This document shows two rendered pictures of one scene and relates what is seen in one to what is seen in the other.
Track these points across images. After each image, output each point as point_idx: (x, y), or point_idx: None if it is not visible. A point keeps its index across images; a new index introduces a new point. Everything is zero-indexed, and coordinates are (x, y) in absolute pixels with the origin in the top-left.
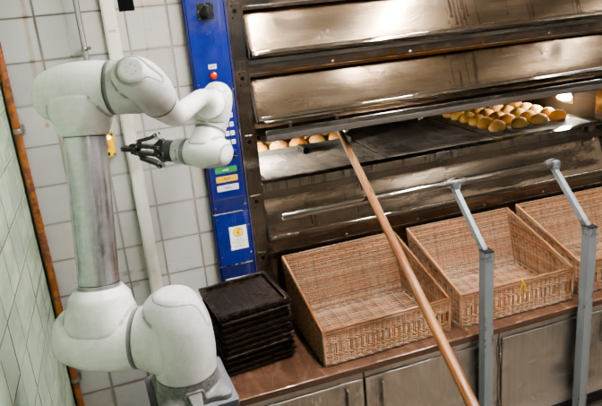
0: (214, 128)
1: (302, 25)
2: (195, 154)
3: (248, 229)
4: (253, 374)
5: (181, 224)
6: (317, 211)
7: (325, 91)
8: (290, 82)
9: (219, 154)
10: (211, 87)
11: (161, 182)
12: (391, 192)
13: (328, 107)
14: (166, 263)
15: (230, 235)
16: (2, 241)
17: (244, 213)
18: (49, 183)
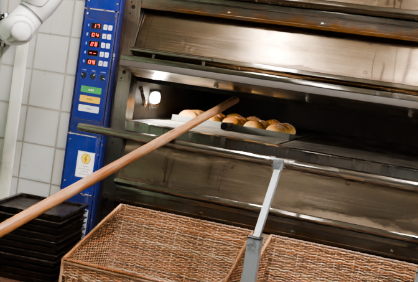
0: (25, 8)
1: None
2: (1, 25)
3: (96, 160)
4: (0, 279)
5: (42, 132)
6: (111, 132)
7: (213, 42)
8: (181, 23)
9: (10, 26)
10: None
11: (37, 84)
12: (198, 143)
13: (204, 56)
14: (19, 166)
15: (78, 159)
16: None
17: (96, 141)
18: None
